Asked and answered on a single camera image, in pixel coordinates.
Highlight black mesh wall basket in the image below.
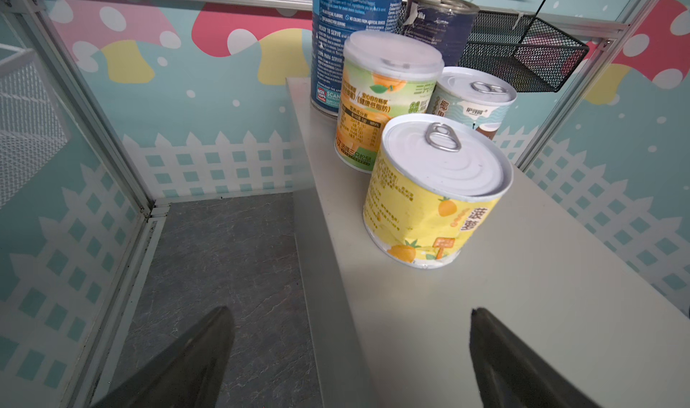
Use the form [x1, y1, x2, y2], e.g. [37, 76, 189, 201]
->
[395, 0, 589, 93]

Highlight fruit can white lid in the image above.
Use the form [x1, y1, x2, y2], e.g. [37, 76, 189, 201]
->
[427, 67, 518, 140]
[363, 113, 514, 270]

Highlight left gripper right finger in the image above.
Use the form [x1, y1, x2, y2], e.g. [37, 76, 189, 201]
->
[469, 307, 598, 407]

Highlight peach fruit can plastic lid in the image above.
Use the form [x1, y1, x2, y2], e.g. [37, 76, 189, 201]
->
[334, 30, 445, 173]

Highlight blue soup can pink lid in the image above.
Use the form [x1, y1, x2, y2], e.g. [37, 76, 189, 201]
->
[311, 0, 403, 117]

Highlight white wire wall basket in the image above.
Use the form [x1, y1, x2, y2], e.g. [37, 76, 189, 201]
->
[1, 45, 71, 205]

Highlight dark blue chopped tomato can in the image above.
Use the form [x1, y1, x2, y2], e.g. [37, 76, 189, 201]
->
[399, 0, 480, 67]

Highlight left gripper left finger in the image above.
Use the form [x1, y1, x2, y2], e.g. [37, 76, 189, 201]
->
[95, 306, 235, 407]

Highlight grey metal cabinet counter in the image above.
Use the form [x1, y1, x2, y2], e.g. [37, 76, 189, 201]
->
[287, 79, 689, 407]

